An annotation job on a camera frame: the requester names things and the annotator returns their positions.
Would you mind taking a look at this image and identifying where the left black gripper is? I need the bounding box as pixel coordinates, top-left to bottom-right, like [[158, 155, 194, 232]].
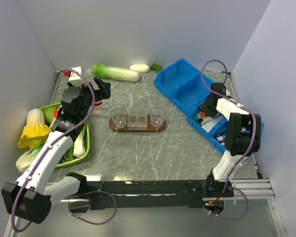
[[74, 77, 110, 119]]

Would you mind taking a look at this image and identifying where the clear plastic cup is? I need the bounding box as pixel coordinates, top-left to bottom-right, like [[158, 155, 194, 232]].
[[111, 107, 127, 128], [149, 107, 164, 128]]

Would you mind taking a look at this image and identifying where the clear acrylic toothbrush holder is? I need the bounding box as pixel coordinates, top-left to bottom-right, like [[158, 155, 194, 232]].
[[127, 115, 148, 130]]

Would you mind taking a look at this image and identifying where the orange toothpaste tube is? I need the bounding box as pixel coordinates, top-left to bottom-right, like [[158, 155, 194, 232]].
[[200, 112, 207, 118]]

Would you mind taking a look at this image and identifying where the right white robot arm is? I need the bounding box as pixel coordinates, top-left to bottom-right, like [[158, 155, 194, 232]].
[[201, 83, 262, 197]]

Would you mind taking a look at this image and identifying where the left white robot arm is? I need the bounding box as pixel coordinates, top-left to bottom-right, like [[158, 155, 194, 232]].
[[1, 77, 111, 224]]

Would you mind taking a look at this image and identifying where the large white toothpaste tube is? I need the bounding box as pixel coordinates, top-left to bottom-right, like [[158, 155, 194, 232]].
[[201, 115, 224, 133]]

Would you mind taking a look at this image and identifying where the white toothbrush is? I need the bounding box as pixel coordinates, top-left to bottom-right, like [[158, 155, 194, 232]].
[[216, 133, 226, 145]]

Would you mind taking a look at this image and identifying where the brown oval wooden tray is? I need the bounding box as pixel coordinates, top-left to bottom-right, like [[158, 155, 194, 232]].
[[109, 115, 166, 132]]

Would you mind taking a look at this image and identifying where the red chili pepper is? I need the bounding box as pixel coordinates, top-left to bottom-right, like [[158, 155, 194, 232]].
[[93, 101, 102, 107]]

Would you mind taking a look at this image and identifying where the green napa cabbage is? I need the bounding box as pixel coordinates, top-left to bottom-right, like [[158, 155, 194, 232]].
[[91, 63, 140, 82]]

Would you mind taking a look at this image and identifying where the blue compartment bin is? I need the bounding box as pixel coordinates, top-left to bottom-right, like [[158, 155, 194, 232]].
[[153, 58, 264, 155]]

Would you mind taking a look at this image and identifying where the white radish with leaves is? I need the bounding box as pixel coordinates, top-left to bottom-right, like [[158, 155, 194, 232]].
[[129, 63, 163, 73]]

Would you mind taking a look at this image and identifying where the orange carrot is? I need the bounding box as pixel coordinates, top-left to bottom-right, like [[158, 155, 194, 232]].
[[53, 109, 58, 119]]

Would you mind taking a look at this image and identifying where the bok choy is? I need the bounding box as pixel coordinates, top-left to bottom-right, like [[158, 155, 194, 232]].
[[73, 125, 86, 158]]

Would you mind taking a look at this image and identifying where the green plastic basket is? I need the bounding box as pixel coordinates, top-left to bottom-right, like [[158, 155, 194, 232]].
[[40, 103, 90, 168]]

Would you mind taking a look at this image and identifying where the yellow white cabbage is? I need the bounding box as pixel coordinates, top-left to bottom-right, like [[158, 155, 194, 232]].
[[17, 109, 51, 149]]

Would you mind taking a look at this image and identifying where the pale green cabbage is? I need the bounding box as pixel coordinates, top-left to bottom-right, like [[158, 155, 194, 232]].
[[16, 144, 43, 173]]

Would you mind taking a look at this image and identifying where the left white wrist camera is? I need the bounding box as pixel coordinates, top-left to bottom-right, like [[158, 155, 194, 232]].
[[63, 66, 86, 87]]

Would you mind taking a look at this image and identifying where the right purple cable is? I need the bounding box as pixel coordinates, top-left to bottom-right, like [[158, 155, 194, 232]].
[[201, 59, 259, 220]]

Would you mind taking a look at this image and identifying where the black base frame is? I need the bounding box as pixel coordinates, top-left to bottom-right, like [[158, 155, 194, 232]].
[[86, 180, 224, 208]]

